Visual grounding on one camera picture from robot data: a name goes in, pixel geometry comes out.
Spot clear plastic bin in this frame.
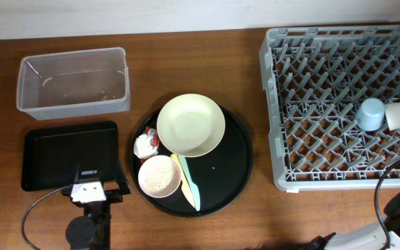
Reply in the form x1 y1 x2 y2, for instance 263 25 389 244
16 47 131 120

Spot crumpled white red wrapper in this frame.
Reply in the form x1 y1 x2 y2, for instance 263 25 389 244
133 126 160 162

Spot large cream bowl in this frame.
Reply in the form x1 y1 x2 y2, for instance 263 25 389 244
156 94 226 158

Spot yellow plastic knife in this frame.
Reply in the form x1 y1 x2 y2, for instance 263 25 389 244
170 153 195 208

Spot light blue plastic knife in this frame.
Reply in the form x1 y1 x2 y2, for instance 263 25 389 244
178 156 201 212

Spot round black tray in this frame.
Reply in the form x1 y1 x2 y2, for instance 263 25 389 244
138 108 253 217

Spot black rectangular tray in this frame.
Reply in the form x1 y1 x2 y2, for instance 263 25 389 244
21 121 119 192

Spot grey dishwasher rack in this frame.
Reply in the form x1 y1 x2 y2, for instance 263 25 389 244
259 25 400 192

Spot pink bowl with grains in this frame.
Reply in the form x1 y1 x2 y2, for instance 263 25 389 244
137 155 181 199

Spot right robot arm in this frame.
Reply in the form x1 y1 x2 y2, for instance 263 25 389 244
304 193 400 250

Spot light blue cup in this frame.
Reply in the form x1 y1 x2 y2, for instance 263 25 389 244
355 98 385 131

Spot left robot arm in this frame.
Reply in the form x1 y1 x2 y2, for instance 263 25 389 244
61 160 131 250

